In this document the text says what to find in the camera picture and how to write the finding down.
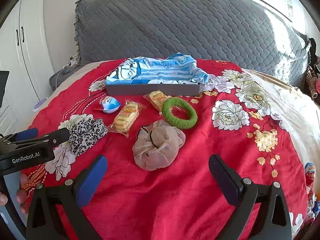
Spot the grey shallow box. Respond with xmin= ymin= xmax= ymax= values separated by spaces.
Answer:
xmin=105 ymin=82 xmax=203 ymax=97

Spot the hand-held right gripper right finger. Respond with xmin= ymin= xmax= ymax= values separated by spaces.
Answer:
xmin=209 ymin=154 xmax=293 ymax=240

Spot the thin black hair tie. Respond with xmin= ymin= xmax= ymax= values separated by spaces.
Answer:
xmin=136 ymin=126 xmax=163 ymax=148

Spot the egg-shaped toy candy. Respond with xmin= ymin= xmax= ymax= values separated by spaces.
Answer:
xmin=94 ymin=95 xmax=122 ymax=114
xmin=304 ymin=162 xmax=320 ymax=188

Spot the green fuzzy scrunchie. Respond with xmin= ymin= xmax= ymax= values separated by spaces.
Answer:
xmin=161 ymin=97 xmax=198 ymax=130

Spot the blue striped cartoon cloth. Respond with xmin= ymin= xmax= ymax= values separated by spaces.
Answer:
xmin=105 ymin=52 xmax=209 ymax=85

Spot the leopard print scrunchie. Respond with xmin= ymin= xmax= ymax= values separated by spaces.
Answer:
xmin=68 ymin=117 xmax=108 ymax=155

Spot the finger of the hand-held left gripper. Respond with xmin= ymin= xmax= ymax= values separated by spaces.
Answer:
xmin=5 ymin=127 xmax=71 ymax=153
xmin=0 ymin=127 xmax=39 ymax=143

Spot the round white purple device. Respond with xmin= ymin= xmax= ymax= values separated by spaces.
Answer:
xmin=32 ymin=97 xmax=50 ymax=112

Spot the pile of clothes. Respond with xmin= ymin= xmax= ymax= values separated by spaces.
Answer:
xmin=304 ymin=37 xmax=320 ymax=100

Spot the grey quilted headboard cover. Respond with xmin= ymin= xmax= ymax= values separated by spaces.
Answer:
xmin=74 ymin=0 xmax=312 ymax=85

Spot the red floral blanket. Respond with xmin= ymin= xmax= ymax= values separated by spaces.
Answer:
xmin=19 ymin=59 xmax=320 ymax=240

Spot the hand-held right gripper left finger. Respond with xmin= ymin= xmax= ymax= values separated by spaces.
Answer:
xmin=26 ymin=155 xmax=108 ymax=240

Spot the black panel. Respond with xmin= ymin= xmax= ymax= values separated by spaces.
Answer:
xmin=0 ymin=71 xmax=10 ymax=106

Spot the white wardrobe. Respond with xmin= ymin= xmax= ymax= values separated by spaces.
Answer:
xmin=0 ymin=0 xmax=55 ymax=135

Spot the grey cushion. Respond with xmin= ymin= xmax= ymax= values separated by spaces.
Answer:
xmin=49 ymin=67 xmax=78 ymax=92

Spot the yellow rice cracker packet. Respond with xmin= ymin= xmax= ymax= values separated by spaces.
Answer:
xmin=107 ymin=99 xmax=147 ymax=138
xmin=143 ymin=90 xmax=173 ymax=112

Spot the person's left hand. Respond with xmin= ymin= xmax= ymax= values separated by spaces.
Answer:
xmin=15 ymin=173 xmax=29 ymax=215

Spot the beige mesh scrunchie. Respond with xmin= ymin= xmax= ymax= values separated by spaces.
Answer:
xmin=132 ymin=120 xmax=186 ymax=172

